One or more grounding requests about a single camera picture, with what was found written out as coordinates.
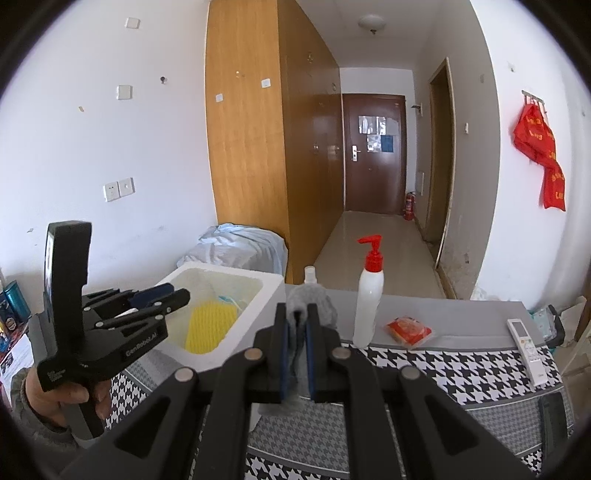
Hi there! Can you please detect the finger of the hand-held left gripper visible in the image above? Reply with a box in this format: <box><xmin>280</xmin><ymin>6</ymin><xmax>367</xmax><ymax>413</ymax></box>
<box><xmin>95</xmin><ymin>288</ymin><xmax>191</xmax><ymax>329</ymax></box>
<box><xmin>83</xmin><ymin>283</ymin><xmax>175</xmax><ymax>321</ymax></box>

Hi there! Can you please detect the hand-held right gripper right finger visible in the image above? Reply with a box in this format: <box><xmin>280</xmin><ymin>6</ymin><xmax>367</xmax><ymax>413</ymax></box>
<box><xmin>306</xmin><ymin>304</ymin><xmax>539</xmax><ymax>480</ymax></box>

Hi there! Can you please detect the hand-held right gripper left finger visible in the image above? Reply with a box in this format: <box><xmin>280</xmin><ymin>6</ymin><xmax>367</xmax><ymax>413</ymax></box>
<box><xmin>60</xmin><ymin>302</ymin><xmax>290</xmax><ymax>480</ymax></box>

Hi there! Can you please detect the white foam box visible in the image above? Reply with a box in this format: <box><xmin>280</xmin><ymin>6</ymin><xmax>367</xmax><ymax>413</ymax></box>
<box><xmin>154</xmin><ymin>263</ymin><xmax>287</xmax><ymax>374</ymax></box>

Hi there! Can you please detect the yellow foam fruit net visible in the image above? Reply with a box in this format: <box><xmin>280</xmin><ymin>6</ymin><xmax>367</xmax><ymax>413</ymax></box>
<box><xmin>185</xmin><ymin>300</ymin><xmax>237</xmax><ymax>354</ymax></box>

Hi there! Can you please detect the blue face mask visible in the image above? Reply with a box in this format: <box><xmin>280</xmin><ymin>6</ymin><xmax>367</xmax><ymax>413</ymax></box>
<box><xmin>215</xmin><ymin>293</ymin><xmax>250</xmax><ymax>310</ymax></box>

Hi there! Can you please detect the grey sock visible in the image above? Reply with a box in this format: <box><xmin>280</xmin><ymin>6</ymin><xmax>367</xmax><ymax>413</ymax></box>
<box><xmin>257</xmin><ymin>283</ymin><xmax>341</xmax><ymax>418</ymax></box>

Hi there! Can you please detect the person's left hand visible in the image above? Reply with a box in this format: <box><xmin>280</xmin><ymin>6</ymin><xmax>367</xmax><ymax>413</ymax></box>
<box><xmin>23</xmin><ymin>368</ymin><xmax>112</xmax><ymax>428</ymax></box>

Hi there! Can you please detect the blue metal can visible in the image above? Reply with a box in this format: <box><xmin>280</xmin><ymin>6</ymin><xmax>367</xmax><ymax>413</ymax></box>
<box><xmin>2</xmin><ymin>281</ymin><xmax>31</xmax><ymax>324</ymax></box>

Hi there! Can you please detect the white lotion pump bottle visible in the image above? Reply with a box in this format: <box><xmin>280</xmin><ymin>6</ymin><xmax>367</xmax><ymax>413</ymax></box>
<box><xmin>352</xmin><ymin>234</ymin><xmax>385</xmax><ymax>349</ymax></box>

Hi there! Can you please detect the printed cardboard box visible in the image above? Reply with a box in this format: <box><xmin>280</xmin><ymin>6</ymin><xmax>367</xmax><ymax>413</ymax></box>
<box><xmin>0</xmin><ymin>323</ymin><xmax>38</xmax><ymax>384</ymax></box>

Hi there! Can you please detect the orange snack packet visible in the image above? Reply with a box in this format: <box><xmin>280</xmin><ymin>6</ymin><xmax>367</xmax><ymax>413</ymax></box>
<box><xmin>385</xmin><ymin>315</ymin><xmax>437</xmax><ymax>348</ymax></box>

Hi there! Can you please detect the houndstooth tablecloth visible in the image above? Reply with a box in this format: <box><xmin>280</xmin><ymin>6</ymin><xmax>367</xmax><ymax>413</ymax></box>
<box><xmin>106</xmin><ymin>284</ymin><xmax>578</xmax><ymax>480</ymax></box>

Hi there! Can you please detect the wooden wardrobe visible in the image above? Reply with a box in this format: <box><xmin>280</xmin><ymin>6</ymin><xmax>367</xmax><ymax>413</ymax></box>
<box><xmin>205</xmin><ymin>0</ymin><xmax>343</xmax><ymax>284</ymax></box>

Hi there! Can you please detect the dark brown entrance door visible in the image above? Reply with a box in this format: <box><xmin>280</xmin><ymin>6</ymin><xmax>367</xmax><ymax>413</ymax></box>
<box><xmin>342</xmin><ymin>93</ymin><xmax>407</xmax><ymax>217</ymax></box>

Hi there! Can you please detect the white remote control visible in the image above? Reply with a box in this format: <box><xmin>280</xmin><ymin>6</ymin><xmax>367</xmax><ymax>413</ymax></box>
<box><xmin>506</xmin><ymin>318</ymin><xmax>552</xmax><ymax>386</ymax></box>

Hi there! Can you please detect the pale blue wipes pack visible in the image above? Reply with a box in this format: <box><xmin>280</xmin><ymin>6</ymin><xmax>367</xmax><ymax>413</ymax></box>
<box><xmin>529</xmin><ymin>307</ymin><xmax>555</xmax><ymax>342</ymax></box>

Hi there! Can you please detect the wooden side doorway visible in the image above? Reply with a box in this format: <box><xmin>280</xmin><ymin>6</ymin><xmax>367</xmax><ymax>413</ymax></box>
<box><xmin>425</xmin><ymin>56</ymin><xmax>455</xmax><ymax>271</ymax></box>

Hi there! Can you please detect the black smartphone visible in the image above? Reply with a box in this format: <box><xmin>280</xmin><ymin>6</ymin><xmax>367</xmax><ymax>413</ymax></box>
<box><xmin>538</xmin><ymin>392</ymin><xmax>570</xmax><ymax>457</ymax></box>

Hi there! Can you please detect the black curved object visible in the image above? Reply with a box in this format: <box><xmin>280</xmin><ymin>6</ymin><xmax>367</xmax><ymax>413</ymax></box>
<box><xmin>547</xmin><ymin>305</ymin><xmax>566</xmax><ymax>344</ymax></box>

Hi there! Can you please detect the red printed bag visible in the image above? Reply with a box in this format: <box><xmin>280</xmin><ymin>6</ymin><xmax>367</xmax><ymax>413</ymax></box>
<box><xmin>541</xmin><ymin>161</ymin><xmax>566</xmax><ymax>212</ymax></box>
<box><xmin>513</xmin><ymin>102</ymin><xmax>557</xmax><ymax>167</ymax></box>

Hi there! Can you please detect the metal wall hook rack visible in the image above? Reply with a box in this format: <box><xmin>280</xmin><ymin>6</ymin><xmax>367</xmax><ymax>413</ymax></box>
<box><xmin>522</xmin><ymin>90</ymin><xmax>548</xmax><ymax>114</ymax></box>

